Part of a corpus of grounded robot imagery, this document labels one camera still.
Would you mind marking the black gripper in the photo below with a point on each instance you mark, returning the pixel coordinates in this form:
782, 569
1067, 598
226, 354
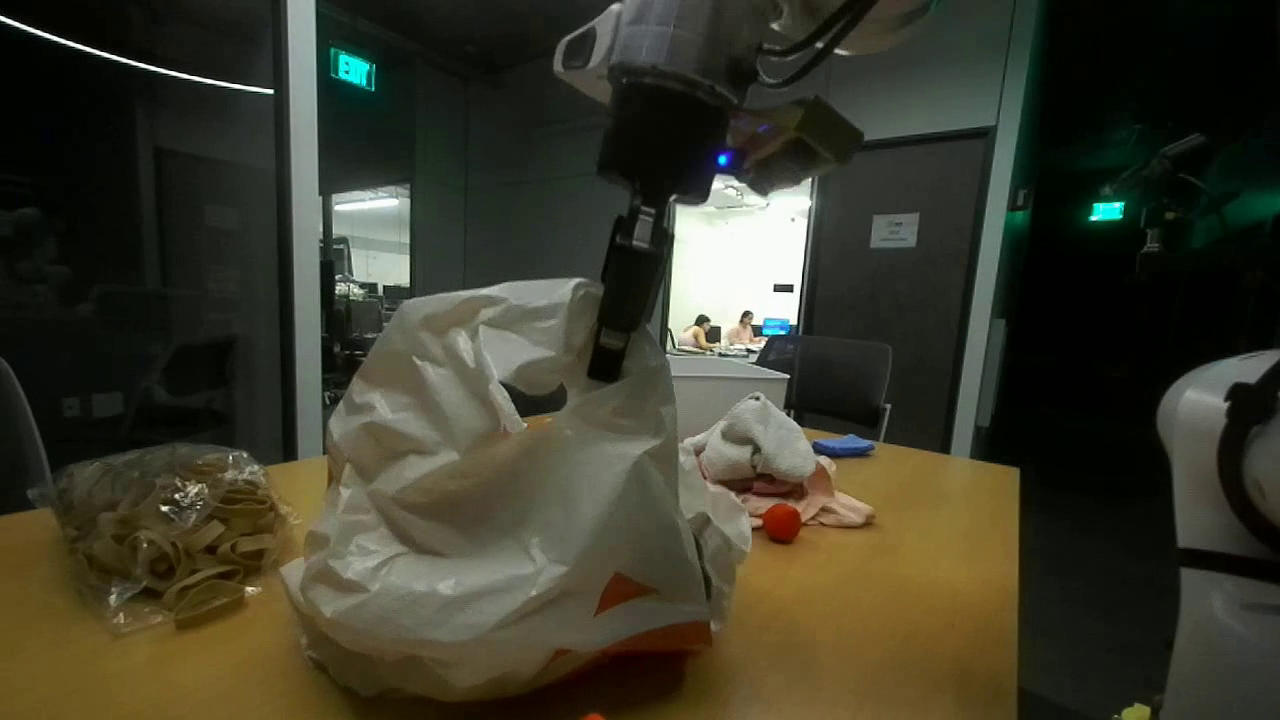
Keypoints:
667, 132

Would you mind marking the white orange plastic carrier bag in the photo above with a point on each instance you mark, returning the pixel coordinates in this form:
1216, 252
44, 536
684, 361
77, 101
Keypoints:
495, 533

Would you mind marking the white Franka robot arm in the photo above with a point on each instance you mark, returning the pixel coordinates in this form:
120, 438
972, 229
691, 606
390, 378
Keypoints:
681, 34

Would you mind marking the white plastic storage bin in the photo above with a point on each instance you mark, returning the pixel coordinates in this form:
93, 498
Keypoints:
725, 388

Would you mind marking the blue sponge cloth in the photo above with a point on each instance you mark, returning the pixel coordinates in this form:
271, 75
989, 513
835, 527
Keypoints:
844, 446

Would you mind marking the small red ball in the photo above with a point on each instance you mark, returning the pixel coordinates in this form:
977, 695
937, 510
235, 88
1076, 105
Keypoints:
782, 520

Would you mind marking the green exit sign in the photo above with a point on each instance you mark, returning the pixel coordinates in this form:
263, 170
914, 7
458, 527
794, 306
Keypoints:
353, 69

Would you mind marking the small green lit sign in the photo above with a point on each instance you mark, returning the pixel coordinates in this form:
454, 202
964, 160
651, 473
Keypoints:
1108, 211

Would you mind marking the small yellow-green object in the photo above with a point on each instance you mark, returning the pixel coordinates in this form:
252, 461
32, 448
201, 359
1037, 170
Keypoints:
1134, 712

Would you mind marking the tan wrist camera box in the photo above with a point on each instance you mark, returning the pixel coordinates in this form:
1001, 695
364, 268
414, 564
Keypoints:
803, 146

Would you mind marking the white paper wall notice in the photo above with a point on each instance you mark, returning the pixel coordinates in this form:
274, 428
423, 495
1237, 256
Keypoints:
893, 229

